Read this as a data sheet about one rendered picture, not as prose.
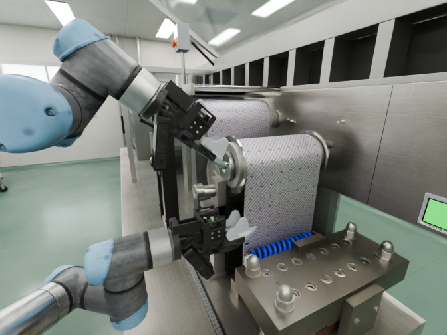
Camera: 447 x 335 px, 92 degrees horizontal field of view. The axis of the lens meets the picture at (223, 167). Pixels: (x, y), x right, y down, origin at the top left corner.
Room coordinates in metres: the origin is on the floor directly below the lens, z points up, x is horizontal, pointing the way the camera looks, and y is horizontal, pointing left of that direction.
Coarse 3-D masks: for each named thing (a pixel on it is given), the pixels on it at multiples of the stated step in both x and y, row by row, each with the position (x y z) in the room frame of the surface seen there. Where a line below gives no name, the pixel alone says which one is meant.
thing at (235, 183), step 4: (228, 144) 0.52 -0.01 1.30; (232, 144) 0.50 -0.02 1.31; (228, 148) 0.52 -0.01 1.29; (232, 148) 0.50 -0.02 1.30; (236, 148) 0.49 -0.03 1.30; (320, 148) 0.58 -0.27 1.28; (232, 152) 0.50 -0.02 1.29; (236, 152) 0.48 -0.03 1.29; (236, 156) 0.48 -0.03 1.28; (236, 160) 0.48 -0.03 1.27; (240, 160) 0.47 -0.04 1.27; (236, 164) 0.48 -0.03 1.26; (240, 164) 0.47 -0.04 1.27; (236, 168) 0.48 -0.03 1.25; (240, 168) 0.46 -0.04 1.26; (236, 172) 0.48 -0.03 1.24; (240, 172) 0.46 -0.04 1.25; (236, 176) 0.48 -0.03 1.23; (240, 176) 0.46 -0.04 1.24; (232, 180) 0.49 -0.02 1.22; (236, 180) 0.48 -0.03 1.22; (240, 180) 0.47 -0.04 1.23; (228, 184) 0.51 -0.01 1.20; (232, 184) 0.49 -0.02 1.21; (236, 184) 0.47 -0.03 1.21
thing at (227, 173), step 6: (228, 150) 0.52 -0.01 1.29; (228, 156) 0.49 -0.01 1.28; (228, 162) 0.48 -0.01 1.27; (234, 162) 0.48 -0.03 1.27; (222, 168) 0.52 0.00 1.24; (228, 168) 0.48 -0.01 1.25; (234, 168) 0.48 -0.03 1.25; (222, 174) 0.52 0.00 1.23; (228, 174) 0.48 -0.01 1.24; (234, 174) 0.48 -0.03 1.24; (228, 180) 0.50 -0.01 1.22
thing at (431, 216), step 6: (432, 204) 0.40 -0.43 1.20; (438, 204) 0.39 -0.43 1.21; (444, 204) 0.38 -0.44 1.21; (426, 210) 0.40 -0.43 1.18; (432, 210) 0.39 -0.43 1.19; (438, 210) 0.39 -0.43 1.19; (444, 210) 0.38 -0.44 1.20; (426, 216) 0.40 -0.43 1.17; (432, 216) 0.39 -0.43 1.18; (438, 216) 0.38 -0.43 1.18; (444, 216) 0.38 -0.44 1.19; (432, 222) 0.39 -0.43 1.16; (438, 222) 0.38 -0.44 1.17; (444, 222) 0.37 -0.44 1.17; (444, 228) 0.37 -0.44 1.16
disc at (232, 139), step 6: (228, 138) 0.53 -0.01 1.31; (234, 138) 0.50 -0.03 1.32; (234, 144) 0.50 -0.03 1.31; (240, 144) 0.48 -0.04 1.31; (240, 150) 0.47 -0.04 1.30; (240, 156) 0.47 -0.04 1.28; (246, 162) 0.45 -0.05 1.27; (246, 168) 0.45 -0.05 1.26; (246, 174) 0.45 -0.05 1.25; (246, 180) 0.45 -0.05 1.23; (228, 186) 0.53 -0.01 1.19; (240, 186) 0.47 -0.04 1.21; (234, 192) 0.50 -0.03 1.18; (240, 192) 0.47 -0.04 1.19
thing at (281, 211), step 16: (256, 192) 0.48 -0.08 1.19; (272, 192) 0.50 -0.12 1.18; (288, 192) 0.52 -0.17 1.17; (304, 192) 0.54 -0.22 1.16; (256, 208) 0.48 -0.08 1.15; (272, 208) 0.50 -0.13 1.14; (288, 208) 0.52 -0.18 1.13; (304, 208) 0.55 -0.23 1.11; (256, 224) 0.48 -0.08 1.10; (272, 224) 0.50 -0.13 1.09; (288, 224) 0.52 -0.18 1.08; (304, 224) 0.55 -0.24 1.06; (256, 240) 0.48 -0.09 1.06; (272, 240) 0.50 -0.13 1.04
